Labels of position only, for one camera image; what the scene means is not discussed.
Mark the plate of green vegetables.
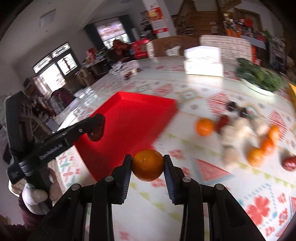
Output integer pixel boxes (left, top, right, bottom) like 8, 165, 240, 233
235, 58, 284, 96

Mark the white gloved left hand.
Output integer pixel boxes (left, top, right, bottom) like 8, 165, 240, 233
18, 168, 63, 215

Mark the orange tangerine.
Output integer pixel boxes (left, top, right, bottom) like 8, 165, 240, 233
195, 118, 215, 137
132, 150, 165, 182

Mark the red gift box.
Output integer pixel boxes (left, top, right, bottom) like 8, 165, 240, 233
130, 38, 149, 59

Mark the white tissue box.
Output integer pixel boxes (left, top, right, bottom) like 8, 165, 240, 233
184, 46, 224, 77

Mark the white patterned chair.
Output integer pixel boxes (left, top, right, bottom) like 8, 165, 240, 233
199, 35, 252, 61

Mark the brown covered chair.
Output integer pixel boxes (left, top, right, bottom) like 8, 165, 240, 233
152, 35, 199, 57

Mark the dark red jujube date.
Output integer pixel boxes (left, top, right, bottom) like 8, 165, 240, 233
87, 113, 105, 142

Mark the red tray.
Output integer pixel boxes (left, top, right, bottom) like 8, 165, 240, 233
75, 91, 178, 181

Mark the wall calendar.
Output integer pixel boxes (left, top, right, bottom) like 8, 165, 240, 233
147, 6, 168, 34

